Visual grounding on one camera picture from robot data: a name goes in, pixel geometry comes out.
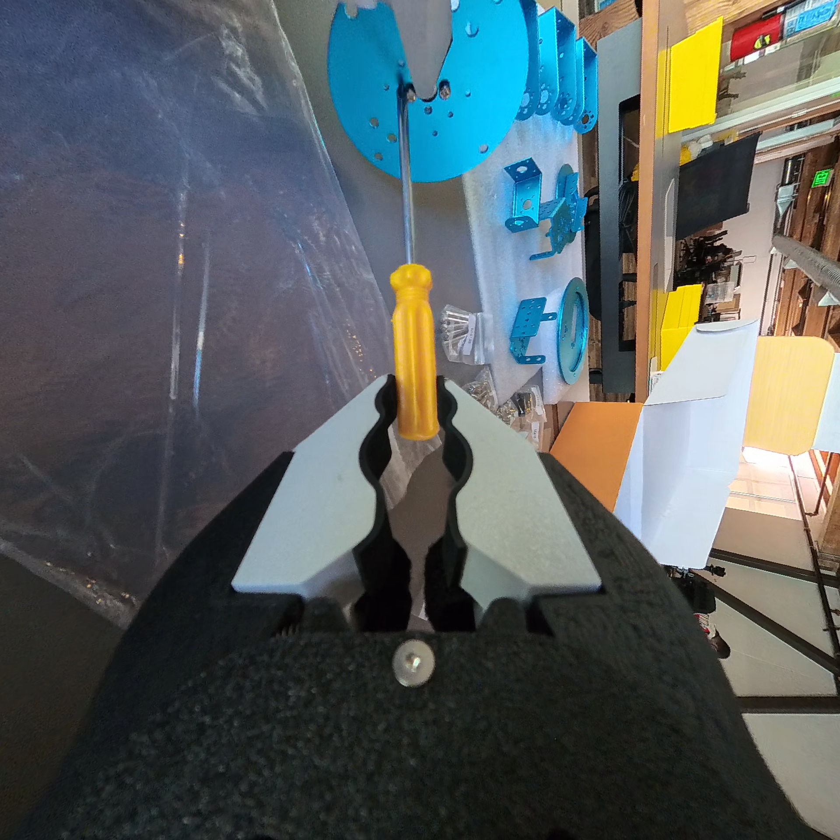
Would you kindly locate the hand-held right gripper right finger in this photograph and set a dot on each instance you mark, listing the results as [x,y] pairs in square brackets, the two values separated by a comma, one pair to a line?
[525,525]

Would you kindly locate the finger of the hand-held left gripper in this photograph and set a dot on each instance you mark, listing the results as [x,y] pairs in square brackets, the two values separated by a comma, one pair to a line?
[420,39]

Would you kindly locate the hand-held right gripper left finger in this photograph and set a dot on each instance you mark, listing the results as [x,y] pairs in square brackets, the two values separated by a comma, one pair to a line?
[308,525]

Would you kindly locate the blue round metal plate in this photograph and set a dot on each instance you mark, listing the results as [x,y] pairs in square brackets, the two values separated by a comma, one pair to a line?
[472,98]

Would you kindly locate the wood-edged grey desk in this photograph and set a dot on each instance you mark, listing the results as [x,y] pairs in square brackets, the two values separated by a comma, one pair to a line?
[607,65]

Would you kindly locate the orange and white cardboard box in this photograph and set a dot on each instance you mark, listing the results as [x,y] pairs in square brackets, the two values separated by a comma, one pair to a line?
[590,453]

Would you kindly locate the pile of small screw bags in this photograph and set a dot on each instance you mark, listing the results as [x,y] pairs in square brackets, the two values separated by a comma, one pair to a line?
[466,334]

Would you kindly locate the white foam sheet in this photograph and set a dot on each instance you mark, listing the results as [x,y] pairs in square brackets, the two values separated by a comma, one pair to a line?
[485,262]

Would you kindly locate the clear plastic bag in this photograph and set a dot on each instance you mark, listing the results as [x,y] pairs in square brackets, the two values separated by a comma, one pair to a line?
[164,295]

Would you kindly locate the red fire extinguisher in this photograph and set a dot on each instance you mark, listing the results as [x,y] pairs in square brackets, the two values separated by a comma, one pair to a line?
[754,33]

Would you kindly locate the grey finned ceiling tube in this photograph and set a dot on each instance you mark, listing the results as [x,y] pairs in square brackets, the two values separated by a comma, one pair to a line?
[807,262]

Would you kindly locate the green exit sign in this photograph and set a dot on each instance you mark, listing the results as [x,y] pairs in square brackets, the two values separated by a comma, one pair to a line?
[820,177]

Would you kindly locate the large blue U bracket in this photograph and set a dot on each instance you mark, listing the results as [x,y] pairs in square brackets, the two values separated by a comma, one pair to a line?
[550,59]
[568,65]
[533,105]
[586,79]

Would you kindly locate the blue L bracket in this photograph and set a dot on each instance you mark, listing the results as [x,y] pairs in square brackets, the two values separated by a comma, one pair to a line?
[528,328]

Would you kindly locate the small blue angled bracket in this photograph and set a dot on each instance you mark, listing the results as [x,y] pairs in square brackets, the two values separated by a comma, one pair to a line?
[569,190]

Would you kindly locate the dark blue perforated bracket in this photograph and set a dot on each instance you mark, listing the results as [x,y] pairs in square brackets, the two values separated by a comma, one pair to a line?
[558,229]

